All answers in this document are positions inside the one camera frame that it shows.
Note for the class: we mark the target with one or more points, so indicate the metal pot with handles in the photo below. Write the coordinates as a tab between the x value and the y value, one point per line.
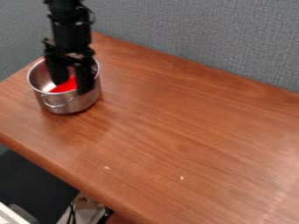
54	99

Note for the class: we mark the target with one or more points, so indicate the metal table leg frame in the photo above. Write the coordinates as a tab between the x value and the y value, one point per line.
82	211

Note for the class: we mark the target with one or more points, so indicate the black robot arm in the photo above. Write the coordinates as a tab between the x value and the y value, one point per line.
66	8

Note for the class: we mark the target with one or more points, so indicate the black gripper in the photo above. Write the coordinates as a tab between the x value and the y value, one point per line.
68	50

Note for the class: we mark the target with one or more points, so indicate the white object bottom left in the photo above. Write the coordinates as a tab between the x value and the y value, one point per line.
9	217

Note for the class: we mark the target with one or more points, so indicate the red rectangular block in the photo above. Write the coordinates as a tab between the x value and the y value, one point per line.
65	86

